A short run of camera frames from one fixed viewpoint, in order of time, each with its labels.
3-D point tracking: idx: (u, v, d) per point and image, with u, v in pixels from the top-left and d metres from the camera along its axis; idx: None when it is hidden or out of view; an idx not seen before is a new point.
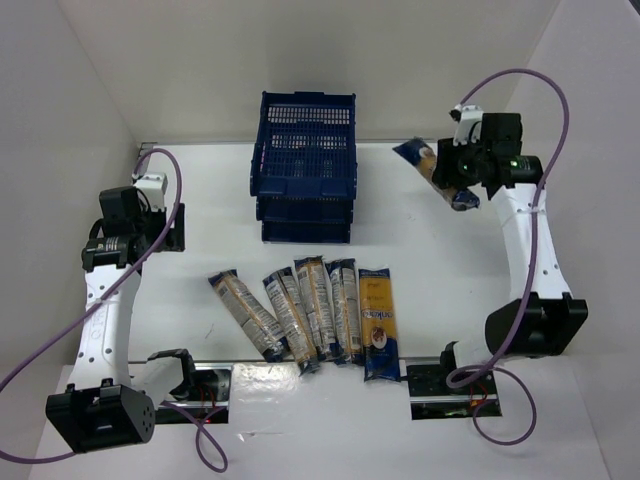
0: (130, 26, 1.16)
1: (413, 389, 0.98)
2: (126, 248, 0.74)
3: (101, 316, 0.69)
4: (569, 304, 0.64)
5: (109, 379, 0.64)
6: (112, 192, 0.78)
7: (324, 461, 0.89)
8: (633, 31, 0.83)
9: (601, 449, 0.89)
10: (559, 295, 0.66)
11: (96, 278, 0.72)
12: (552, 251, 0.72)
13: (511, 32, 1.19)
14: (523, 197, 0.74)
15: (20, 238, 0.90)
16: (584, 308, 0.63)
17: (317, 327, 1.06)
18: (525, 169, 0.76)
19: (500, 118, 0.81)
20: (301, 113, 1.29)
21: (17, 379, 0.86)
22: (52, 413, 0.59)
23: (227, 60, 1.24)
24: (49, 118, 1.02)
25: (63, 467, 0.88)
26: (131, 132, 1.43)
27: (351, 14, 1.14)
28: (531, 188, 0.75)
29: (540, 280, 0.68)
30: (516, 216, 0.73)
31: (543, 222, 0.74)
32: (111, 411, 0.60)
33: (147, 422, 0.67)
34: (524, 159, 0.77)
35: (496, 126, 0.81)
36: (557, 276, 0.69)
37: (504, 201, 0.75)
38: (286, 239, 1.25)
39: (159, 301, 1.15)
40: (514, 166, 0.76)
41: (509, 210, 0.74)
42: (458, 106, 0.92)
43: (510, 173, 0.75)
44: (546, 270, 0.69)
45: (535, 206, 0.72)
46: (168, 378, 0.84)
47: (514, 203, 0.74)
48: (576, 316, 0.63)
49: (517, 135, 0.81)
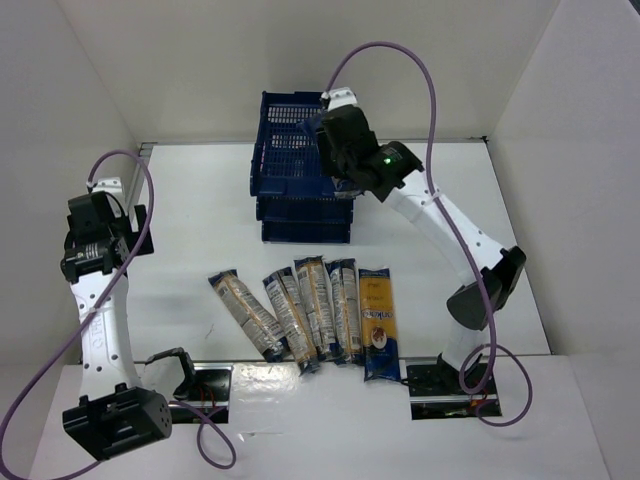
0: (129, 26, 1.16)
1: (413, 389, 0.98)
2: (108, 253, 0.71)
3: (99, 326, 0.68)
4: (511, 259, 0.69)
5: (124, 383, 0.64)
6: (82, 198, 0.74)
7: (325, 461, 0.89)
8: (631, 31, 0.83)
9: (602, 450, 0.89)
10: (500, 256, 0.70)
11: (85, 288, 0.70)
12: (467, 220, 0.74)
13: (511, 32, 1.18)
14: (418, 188, 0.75)
15: (21, 238, 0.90)
16: (522, 259, 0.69)
17: (317, 327, 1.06)
18: (400, 158, 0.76)
19: (346, 119, 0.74)
20: (301, 114, 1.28)
21: (17, 378, 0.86)
22: (69, 426, 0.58)
23: (225, 60, 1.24)
24: (48, 117, 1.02)
25: (64, 467, 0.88)
26: (131, 132, 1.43)
27: (351, 13, 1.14)
28: (416, 175, 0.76)
29: (477, 256, 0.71)
30: (424, 210, 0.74)
31: (446, 200, 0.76)
32: (131, 415, 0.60)
33: (166, 418, 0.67)
34: (392, 149, 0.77)
35: (346, 131, 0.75)
36: (487, 239, 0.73)
37: (404, 200, 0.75)
38: (286, 239, 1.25)
39: (159, 301, 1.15)
40: (390, 161, 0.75)
41: (415, 207, 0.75)
42: (324, 94, 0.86)
43: (391, 173, 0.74)
44: (478, 241, 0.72)
45: (433, 191, 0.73)
46: (168, 378, 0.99)
47: (414, 198, 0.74)
48: (520, 263, 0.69)
49: (368, 129, 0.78)
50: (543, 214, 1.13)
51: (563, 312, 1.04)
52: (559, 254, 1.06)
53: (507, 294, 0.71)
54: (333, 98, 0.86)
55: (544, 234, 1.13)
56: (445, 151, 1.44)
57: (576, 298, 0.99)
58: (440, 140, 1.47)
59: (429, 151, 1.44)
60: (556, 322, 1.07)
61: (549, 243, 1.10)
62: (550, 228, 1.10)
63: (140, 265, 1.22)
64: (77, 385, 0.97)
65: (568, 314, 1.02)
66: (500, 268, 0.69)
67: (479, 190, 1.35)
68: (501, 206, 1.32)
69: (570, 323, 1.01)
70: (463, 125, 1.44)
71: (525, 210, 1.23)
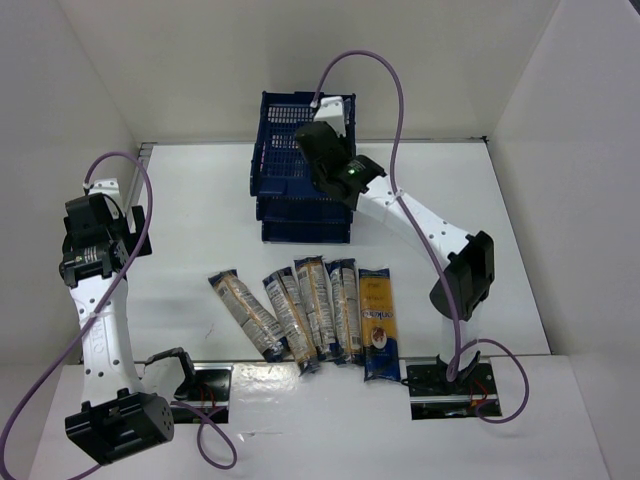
0: (127, 25, 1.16)
1: (413, 390, 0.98)
2: (107, 256, 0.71)
3: (100, 331, 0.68)
4: (478, 244, 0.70)
5: (126, 389, 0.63)
6: (80, 200, 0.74)
7: (325, 461, 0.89)
8: (631, 31, 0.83)
9: (601, 450, 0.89)
10: (466, 242, 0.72)
11: (85, 292, 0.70)
12: (433, 214, 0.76)
13: (511, 31, 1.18)
14: (381, 190, 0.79)
15: (20, 237, 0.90)
16: (488, 241, 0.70)
17: (317, 327, 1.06)
18: (363, 168, 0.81)
19: (316, 136, 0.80)
20: (300, 113, 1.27)
21: (18, 378, 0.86)
22: (72, 432, 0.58)
23: (224, 60, 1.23)
24: (48, 118, 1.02)
25: (65, 467, 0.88)
26: (131, 132, 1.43)
27: (350, 13, 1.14)
28: (379, 180, 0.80)
29: (443, 245, 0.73)
30: (389, 209, 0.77)
31: (410, 198, 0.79)
32: (133, 419, 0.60)
33: (168, 421, 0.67)
34: (357, 161, 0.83)
35: (317, 146, 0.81)
36: (452, 228, 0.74)
37: (370, 203, 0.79)
38: (286, 239, 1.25)
39: (159, 301, 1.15)
40: (353, 172, 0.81)
41: (381, 209, 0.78)
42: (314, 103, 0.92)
43: (356, 183, 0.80)
44: (443, 230, 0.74)
45: (395, 191, 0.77)
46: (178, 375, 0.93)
47: (378, 199, 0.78)
48: (489, 247, 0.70)
49: (337, 144, 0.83)
50: (543, 214, 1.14)
51: (563, 312, 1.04)
52: (560, 254, 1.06)
53: (487, 280, 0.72)
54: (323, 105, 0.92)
55: (544, 234, 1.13)
56: (444, 151, 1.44)
57: (575, 298, 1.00)
58: (440, 140, 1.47)
59: (429, 150, 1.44)
60: (555, 322, 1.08)
61: (550, 243, 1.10)
62: (551, 228, 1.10)
63: (140, 264, 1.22)
64: (78, 385, 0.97)
65: (568, 314, 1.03)
66: (468, 256, 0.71)
67: (478, 190, 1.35)
68: (501, 206, 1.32)
69: (570, 323, 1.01)
70: (463, 125, 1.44)
71: (525, 210, 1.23)
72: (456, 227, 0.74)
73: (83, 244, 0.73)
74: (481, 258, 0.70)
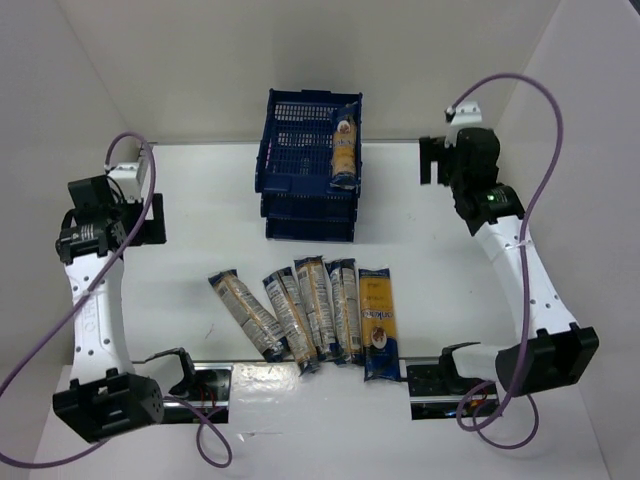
0: (126, 26, 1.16)
1: (413, 389, 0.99)
2: (103, 234, 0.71)
3: (92, 309, 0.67)
4: (578, 337, 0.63)
5: (115, 369, 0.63)
6: (83, 179, 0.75)
7: (324, 461, 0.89)
8: (631, 31, 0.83)
9: (601, 451, 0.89)
10: (565, 328, 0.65)
11: (79, 270, 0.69)
12: (549, 283, 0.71)
13: (512, 32, 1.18)
14: (509, 232, 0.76)
15: (19, 237, 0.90)
16: (593, 344, 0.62)
17: (317, 327, 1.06)
18: (505, 200, 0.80)
19: (477, 145, 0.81)
20: (307, 113, 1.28)
21: (18, 381, 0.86)
22: (60, 409, 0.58)
23: (224, 59, 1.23)
24: (49, 118, 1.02)
25: (64, 468, 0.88)
26: (131, 132, 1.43)
27: (350, 13, 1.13)
28: (512, 219, 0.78)
29: (541, 315, 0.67)
30: (505, 251, 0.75)
31: (535, 255, 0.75)
32: (119, 400, 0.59)
33: (157, 404, 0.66)
34: (501, 190, 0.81)
35: (473, 156, 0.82)
36: (559, 307, 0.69)
37: (492, 237, 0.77)
38: (290, 236, 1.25)
39: (159, 302, 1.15)
40: (491, 200, 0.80)
41: (498, 245, 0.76)
42: (452, 107, 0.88)
43: (488, 214, 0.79)
44: (548, 303, 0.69)
45: (521, 239, 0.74)
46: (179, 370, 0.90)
47: (500, 237, 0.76)
48: (587, 351, 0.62)
49: (494, 163, 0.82)
50: (543, 213, 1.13)
51: None
52: (560, 254, 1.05)
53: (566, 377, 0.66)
54: (458, 112, 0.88)
55: (544, 235, 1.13)
56: None
57: (575, 298, 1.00)
58: None
59: None
60: None
61: (549, 243, 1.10)
62: (550, 229, 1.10)
63: (139, 265, 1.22)
64: None
65: None
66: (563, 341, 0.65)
67: None
68: None
69: None
70: None
71: None
72: (564, 310, 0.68)
73: (85, 220, 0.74)
74: (575, 351, 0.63)
